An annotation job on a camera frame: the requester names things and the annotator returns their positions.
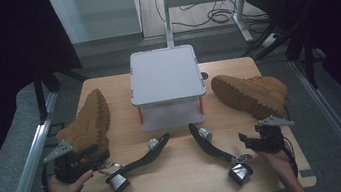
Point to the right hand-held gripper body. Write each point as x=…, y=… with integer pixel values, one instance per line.
x=270, y=139

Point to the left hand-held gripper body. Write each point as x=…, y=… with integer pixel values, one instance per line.
x=67, y=167

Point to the tan suede boot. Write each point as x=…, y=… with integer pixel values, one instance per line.
x=90, y=124
x=252, y=96

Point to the white two-tier shoe rack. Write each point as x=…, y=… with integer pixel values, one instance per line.
x=165, y=76

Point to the person's right hand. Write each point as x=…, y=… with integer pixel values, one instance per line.
x=281, y=166

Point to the black metal stand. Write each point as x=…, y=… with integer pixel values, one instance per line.
x=40, y=100

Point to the black round table grommet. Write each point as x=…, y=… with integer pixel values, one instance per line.
x=204, y=75

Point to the black tripod stand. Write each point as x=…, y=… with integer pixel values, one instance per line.
x=289, y=49

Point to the white power strip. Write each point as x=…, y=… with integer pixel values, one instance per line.
x=269, y=40

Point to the white cabinet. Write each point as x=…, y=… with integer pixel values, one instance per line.
x=96, y=15

